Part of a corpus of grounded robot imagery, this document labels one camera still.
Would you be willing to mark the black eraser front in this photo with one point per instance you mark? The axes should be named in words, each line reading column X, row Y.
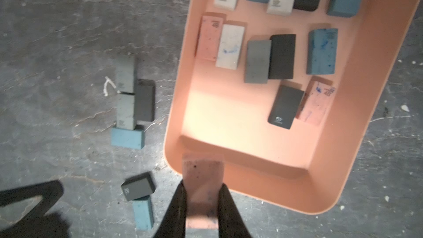
column 282, row 56

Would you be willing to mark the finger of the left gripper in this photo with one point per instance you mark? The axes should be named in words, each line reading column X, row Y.
column 50, row 192

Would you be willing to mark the black eraser pile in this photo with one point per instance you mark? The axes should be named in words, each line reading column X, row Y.
column 139, row 186
column 285, row 107

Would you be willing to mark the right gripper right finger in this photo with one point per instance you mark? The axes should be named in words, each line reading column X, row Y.
column 230, row 222

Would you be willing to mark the grey eraser upper pile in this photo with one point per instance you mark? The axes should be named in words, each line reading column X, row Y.
column 126, row 73

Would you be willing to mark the pink eraser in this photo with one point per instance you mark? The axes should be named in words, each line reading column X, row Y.
column 209, row 37
column 316, row 102
column 202, row 178

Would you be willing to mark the teal eraser pile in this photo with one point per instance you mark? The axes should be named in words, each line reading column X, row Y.
column 322, row 51
column 143, row 213
column 134, row 139

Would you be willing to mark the teal eraser pile bottom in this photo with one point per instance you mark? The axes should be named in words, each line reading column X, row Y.
column 143, row 213

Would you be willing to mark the dark grey eraser pile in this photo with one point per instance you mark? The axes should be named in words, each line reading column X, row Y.
column 145, row 100

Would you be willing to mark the pink storage tray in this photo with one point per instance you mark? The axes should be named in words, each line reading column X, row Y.
column 303, row 168

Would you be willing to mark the white eraser front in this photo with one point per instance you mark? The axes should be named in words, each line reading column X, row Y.
column 230, row 46

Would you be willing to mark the grey eraser lower pile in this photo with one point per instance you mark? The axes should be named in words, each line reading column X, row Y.
column 125, row 111

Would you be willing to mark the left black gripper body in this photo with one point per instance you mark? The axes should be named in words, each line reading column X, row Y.
column 53, row 225

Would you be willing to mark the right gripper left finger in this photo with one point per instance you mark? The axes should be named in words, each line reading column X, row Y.
column 174, row 221

